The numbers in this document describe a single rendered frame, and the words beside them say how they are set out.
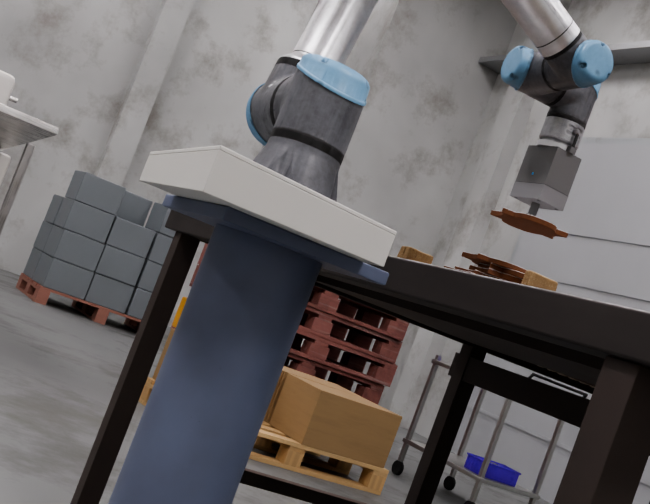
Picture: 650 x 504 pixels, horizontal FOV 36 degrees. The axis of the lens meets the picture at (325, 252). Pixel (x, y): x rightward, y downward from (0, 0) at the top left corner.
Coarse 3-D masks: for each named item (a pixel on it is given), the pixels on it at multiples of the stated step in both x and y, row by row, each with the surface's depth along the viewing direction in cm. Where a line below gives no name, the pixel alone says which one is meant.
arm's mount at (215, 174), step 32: (160, 160) 145; (192, 160) 134; (224, 160) 127; (192, 192) 134; (224, 192) 127; (256, 192) 129; (288, 192) 131; (288, 224) 132; (320, 224) 134; (352, 224) 136; (352, 256) 141; (384, 256) 139
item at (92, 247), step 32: (96, 192) 893; (128, 192) 950; (64, 224) 885; (96, 224) 897; (128, 224) 910; (160, 224) 926; (32, 256) 944; (64, 256) 887; (96, 256) 900; (128, 256) 913; (160, 256) 927; (32, 288) 913; (64, 288) 890; (96, 288) 904; (128, 288) 918; (96, 320) 906; (128, 320) 999
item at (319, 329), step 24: (312, 312) 661; (336, 312) 656; (360, 312) 712; (312, 336) 651; (336, 336) 745; (360, 336) 712; (384, 336) 677; (288, 360) 689; (312, 360) 657; (336, 360) 749; (360, 360) 715; (384, 360) 682; (360, 384) 686; (384, 384) 683
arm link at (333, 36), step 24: (336, 0) 166; (360, 0) 167; (312, 24) 166; (336, 24) 165; (360, 24) 168; (312, 48) 164; (336, 48) 165; (288, 72) 162; (264, 96) 162; (264, 120) 161; (264, 144) 169
